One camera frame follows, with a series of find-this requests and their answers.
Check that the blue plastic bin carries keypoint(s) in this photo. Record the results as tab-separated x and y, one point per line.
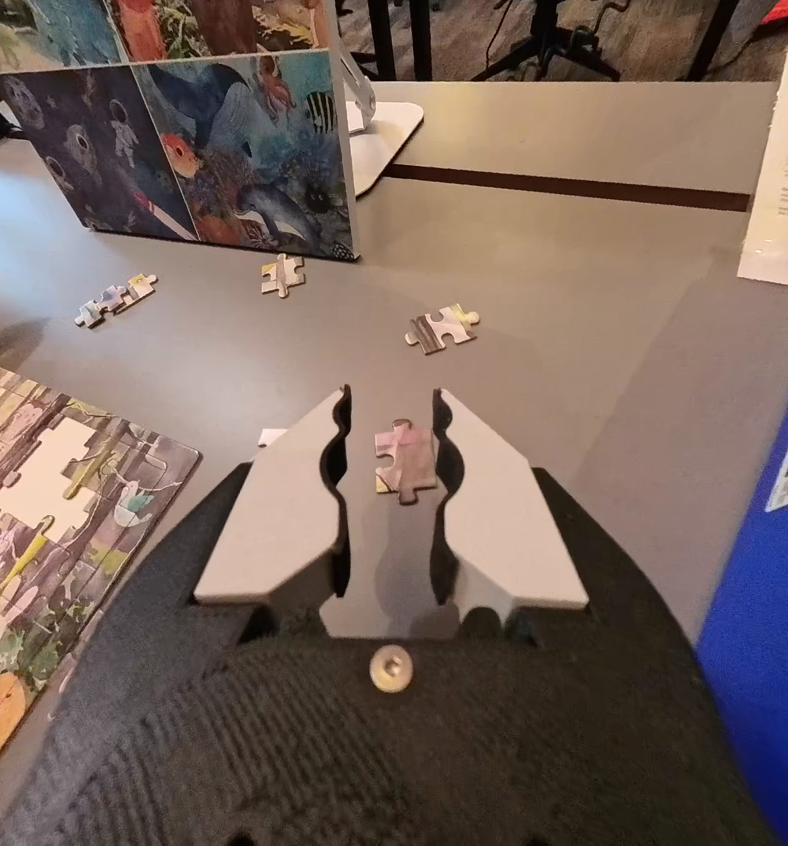
764	595

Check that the black metal leg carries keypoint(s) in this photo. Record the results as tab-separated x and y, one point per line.
382	39
422	39
714	39

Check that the pale grey-banded puzzle piece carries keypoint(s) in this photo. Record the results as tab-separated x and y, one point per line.
281	276

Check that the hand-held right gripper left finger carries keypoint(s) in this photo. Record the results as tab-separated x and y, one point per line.
275	522

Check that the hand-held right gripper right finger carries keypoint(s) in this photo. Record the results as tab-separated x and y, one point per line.
506	529

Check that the black tripod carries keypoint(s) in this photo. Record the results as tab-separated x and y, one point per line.
546	39

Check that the illustrated jigsaw puzzle board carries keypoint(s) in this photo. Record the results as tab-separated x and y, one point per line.
50	562

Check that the white puzzle piece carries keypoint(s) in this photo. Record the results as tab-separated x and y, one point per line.
272	436

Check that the beige grey striped puzzle piece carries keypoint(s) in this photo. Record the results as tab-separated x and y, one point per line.
443	327

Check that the yellow cream puzzle piece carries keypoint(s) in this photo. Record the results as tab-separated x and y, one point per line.
93	312

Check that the white paper sheet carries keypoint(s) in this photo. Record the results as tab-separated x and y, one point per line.
784	165

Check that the colourful illustrated puzzle box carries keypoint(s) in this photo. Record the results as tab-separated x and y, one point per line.
235	145

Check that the purple puzzle piece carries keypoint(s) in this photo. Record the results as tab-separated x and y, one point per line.
407	456

